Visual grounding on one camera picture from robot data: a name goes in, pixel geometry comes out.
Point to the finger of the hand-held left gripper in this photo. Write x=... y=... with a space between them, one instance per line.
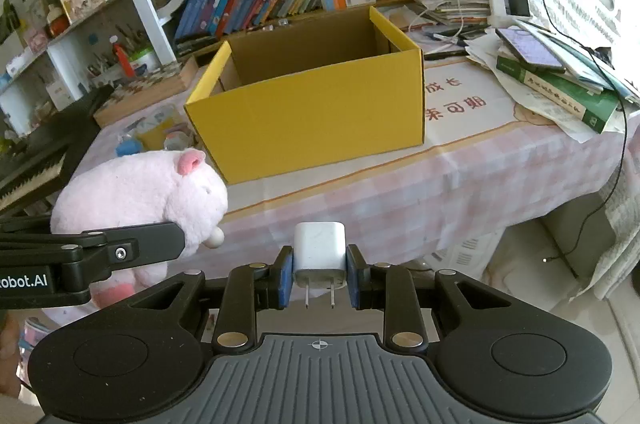
x=145 y=240

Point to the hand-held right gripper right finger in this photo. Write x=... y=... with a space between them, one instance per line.
x=357 y=280

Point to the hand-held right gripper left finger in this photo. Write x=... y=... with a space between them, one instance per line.
x=283 y=280

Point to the white charger plug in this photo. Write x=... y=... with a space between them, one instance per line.
x=320 y=251

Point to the pink plush toy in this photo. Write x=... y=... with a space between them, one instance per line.
x=135 y=191

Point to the yellow cardboard box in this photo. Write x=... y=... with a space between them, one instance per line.
x=310 y=119

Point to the clear plastic pouch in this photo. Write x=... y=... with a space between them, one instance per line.
x=155 y=131

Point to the black piano keyboard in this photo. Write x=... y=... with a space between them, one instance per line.
x=35 y=154

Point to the wooden chess box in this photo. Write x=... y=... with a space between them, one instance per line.
x=145 y=91

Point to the red bottle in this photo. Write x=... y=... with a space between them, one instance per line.
x=121 y=58

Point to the green book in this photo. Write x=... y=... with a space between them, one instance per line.
x=555 y=98

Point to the orange white small box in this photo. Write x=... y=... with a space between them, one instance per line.
x=348 y=0

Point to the dark tablet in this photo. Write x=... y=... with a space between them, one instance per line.
x=530 y=49

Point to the stack of papers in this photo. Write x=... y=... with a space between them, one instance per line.
x=450 y=6

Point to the white power strip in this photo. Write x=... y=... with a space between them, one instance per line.
x=499 y=13

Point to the black power adapter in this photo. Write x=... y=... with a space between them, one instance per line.
x=520 y=4

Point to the printed white cloth cover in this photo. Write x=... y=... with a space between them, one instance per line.
x=585 y=19

